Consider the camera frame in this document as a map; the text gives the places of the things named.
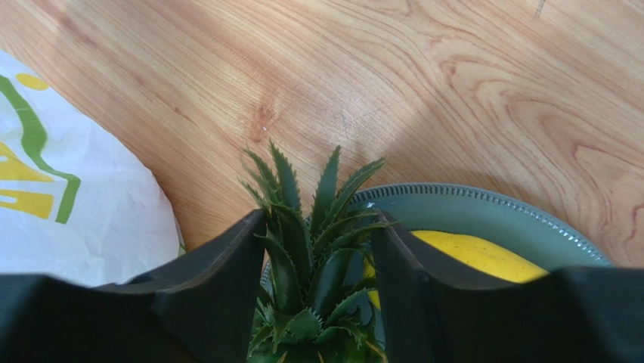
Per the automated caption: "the white plastic bag lemon print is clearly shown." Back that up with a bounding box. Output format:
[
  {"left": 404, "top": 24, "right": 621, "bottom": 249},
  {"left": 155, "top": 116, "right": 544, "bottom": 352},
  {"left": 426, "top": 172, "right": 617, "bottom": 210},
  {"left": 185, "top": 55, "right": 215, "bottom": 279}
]
[{"left": 1, "top": 53, "right": 185, "bottom": 287}]

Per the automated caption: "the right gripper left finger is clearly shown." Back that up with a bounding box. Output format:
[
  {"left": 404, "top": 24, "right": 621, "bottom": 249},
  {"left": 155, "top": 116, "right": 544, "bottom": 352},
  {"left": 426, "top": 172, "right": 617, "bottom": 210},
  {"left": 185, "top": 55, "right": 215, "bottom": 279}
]
[{"left": 1, "top": 209, "right": 266, "bottom": 362}]

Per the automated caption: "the pineapple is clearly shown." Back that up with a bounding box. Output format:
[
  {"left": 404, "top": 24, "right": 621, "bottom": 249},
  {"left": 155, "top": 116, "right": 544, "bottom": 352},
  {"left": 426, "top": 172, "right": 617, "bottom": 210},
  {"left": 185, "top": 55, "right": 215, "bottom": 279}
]
[{"left": 244, "top": 144, "right": 387, "bottom": 362}]

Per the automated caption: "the yellow mango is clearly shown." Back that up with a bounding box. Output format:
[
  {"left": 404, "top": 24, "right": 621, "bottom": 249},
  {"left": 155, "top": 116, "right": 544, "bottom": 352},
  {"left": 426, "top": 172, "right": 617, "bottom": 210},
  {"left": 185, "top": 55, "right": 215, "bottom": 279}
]
[{"left": 363, "top": 230, "right": 550, "bottom": 311}]

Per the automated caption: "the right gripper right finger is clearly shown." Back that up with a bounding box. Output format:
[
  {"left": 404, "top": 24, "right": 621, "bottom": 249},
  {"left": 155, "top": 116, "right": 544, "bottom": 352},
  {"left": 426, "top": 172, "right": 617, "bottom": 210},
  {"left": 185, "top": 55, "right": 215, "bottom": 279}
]
[{"left": 371, "top": 212, "right": 643, "bottom": 362}]

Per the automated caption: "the grey plate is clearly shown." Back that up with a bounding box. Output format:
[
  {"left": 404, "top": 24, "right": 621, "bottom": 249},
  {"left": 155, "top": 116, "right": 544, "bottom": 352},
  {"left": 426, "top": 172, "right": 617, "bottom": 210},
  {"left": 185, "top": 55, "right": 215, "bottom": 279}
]
[{"left": 259, "top": 182, "right": 615, "bottom": 349}]

